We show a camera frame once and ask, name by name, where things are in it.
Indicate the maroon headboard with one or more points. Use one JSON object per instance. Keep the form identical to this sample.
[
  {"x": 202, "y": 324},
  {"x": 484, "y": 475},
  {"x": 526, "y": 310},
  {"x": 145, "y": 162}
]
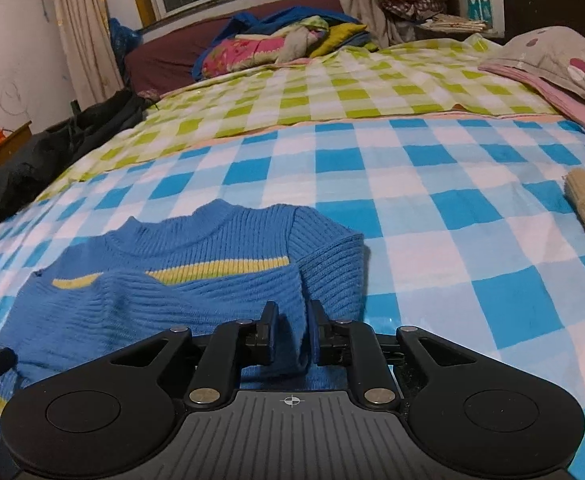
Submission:
[{"x": 172, "y": 55}]

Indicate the green white checked bed sheet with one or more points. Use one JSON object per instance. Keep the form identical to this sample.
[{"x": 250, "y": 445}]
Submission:
[{"x": 347, "y": 90}]

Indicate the cream curtain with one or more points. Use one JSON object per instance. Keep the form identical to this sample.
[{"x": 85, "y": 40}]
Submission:
[{"x": 82, "y": 20}]

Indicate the wooden desk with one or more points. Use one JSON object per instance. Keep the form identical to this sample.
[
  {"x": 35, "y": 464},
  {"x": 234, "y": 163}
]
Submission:
[{"x": 2, "y": 160}]

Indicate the blue white checked bed sheet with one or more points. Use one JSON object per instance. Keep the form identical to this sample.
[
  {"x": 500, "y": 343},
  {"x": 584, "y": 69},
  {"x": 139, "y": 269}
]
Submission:
[{"x": 472, "y": 200}]

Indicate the pink folded blanket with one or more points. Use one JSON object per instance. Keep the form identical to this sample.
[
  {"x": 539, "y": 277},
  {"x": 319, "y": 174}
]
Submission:
[{"x": 562, "y": 95}]

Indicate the black clothes pile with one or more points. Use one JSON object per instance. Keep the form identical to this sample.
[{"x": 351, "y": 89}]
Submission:
[{"x": 47, "y": 155}]

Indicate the olive yellow cloth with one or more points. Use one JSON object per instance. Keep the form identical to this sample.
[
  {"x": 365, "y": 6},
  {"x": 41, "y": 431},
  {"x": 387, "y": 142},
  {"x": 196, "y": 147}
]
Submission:
[{"x": 340, "y": 35}]

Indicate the colourful bedding pile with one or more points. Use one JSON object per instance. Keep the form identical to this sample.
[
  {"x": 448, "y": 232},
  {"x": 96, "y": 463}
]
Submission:
[{"x": 272, "y": 17}]

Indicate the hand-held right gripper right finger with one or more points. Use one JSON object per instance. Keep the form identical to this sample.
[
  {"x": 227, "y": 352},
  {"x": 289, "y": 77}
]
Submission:
[{"x": 316, "y": 335}]

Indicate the pink floral quilt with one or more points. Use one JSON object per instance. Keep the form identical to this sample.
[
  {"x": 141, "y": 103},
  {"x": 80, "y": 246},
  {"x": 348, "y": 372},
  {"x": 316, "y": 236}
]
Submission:
[{"x": 242, "y": 52}]

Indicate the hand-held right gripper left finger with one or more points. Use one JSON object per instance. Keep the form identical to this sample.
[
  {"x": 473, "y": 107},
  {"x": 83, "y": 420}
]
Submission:
[{"x": 268, "y": 332}]

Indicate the grey pillow with red dots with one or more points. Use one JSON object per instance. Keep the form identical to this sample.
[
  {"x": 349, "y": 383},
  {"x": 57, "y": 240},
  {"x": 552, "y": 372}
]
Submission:
[{"x": 557, "y": 55}]

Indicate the stack of papers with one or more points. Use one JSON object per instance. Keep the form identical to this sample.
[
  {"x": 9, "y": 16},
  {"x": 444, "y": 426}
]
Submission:
[{"x": 452, "y": 25}]

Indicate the blue knit sweater yellow stripes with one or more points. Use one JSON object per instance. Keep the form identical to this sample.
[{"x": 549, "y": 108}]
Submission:
[{"x": 122, "y": 300}]

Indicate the blue plastic bag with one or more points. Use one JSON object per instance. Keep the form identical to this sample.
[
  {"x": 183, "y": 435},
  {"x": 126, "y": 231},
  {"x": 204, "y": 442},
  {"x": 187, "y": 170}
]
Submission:
[{"x": 122, "y": 45}]

